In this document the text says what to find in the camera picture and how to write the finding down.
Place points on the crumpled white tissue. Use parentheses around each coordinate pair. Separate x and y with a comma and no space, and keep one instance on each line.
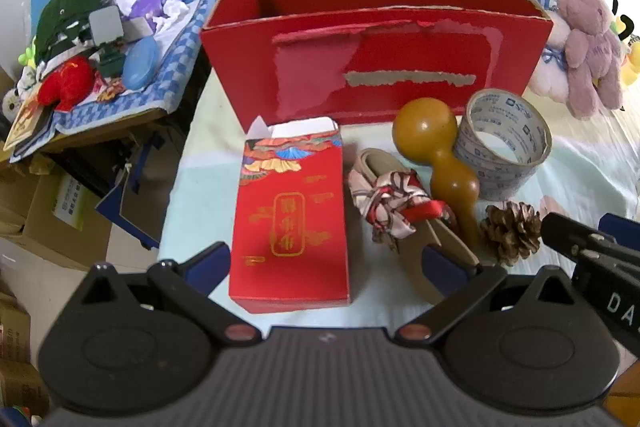
(170,14)

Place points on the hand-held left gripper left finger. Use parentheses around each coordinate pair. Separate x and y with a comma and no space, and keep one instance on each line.
(212,264)

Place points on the brown cardboard box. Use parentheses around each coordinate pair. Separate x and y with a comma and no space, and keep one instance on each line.
(65,217)

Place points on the blue checkered cloth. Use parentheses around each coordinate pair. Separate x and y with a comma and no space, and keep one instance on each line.
(170,67)

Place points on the clear printed tape roll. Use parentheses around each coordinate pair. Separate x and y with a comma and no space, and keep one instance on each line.
(500,174)

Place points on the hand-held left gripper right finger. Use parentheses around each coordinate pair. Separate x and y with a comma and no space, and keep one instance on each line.
(442,269)

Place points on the brown pine cone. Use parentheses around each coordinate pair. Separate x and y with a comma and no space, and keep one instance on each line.
(510,232)

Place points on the purple plush bear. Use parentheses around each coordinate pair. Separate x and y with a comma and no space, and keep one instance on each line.
(590,42)

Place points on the blue-edged cardboard box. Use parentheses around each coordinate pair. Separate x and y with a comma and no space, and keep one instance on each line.
(137,207)

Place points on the mint bear-print blanket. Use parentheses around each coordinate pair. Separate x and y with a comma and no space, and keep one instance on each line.
(575,167)

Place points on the stacked cardboard boxes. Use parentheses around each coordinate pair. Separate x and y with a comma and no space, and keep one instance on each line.
(17,352)

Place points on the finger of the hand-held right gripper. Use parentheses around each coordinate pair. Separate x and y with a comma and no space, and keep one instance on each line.
(622,227)
(565,232)

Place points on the grey square device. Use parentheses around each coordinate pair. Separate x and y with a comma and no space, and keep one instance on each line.
(105,24)

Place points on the green plush toy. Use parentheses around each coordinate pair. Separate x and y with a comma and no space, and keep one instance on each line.
(65,7)

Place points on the beige shoe with scarf bow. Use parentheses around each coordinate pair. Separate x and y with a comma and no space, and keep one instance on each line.
(440,247)

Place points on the white pink plush toy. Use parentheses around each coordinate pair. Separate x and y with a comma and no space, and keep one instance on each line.
(547,72)

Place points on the red patterned gift box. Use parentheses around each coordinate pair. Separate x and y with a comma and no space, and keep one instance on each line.
(290,227)

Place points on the brown gourd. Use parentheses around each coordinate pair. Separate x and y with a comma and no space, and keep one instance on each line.
(425,127)

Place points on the large red cardboard box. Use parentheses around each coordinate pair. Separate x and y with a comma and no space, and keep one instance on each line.
(310,77)

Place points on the red plush toy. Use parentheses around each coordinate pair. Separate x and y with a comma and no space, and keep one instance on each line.
(65,82)

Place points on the wooden side table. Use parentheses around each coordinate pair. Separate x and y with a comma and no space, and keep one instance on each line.
(115,124)

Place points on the yellow plush toy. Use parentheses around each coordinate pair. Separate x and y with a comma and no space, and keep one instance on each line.
(631,67)

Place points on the blue glasses case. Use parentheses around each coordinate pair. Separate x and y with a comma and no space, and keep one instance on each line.
(140,62)

